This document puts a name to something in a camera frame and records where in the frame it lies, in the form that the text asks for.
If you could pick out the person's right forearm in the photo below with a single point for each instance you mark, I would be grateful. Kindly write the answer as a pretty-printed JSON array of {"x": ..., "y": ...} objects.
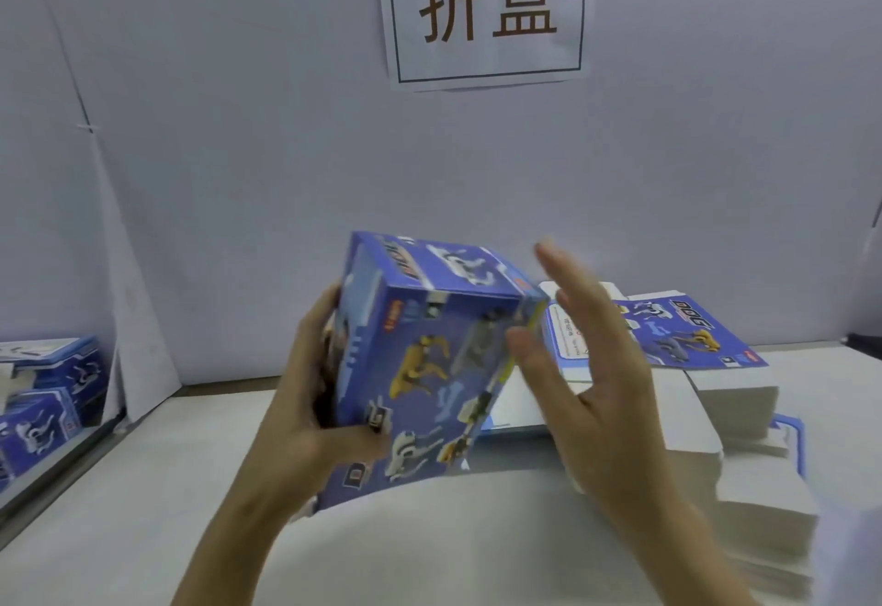
[{"x": 682, "y": 564}]

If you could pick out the black object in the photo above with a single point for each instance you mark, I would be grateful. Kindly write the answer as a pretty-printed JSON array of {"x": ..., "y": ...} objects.
[{"x": 866, "y": 345}]

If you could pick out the stack of boxes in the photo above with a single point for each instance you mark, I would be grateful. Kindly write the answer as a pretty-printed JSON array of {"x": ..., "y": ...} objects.
[
  {"x": 738, "y": 475},
  {"x": 517, "y": 413}
]

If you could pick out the person's right hand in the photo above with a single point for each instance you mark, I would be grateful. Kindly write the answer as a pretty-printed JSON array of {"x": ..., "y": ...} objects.
[{"x": 600, "y": 406}]

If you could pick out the person's left forearm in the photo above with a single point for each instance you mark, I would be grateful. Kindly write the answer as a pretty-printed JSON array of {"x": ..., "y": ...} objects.
[{"x": 228, "y": 557}]

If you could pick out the blue dog-print cardboard box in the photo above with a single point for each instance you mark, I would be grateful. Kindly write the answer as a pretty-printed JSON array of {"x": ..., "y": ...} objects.
[{"x": 427, "y": 364}]

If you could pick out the white paper wall sign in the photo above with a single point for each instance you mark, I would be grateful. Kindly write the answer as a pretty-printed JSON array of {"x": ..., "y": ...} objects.
[{"x": 482, "y": 61}]

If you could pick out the pile of blue boxes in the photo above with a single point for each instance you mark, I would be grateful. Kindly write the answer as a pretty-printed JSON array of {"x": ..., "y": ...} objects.
[{"x": 48, "y": 406}]

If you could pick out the person's left hand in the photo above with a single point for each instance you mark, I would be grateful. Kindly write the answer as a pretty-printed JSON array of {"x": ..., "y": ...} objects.
[{"x": 297, "y": 440}]

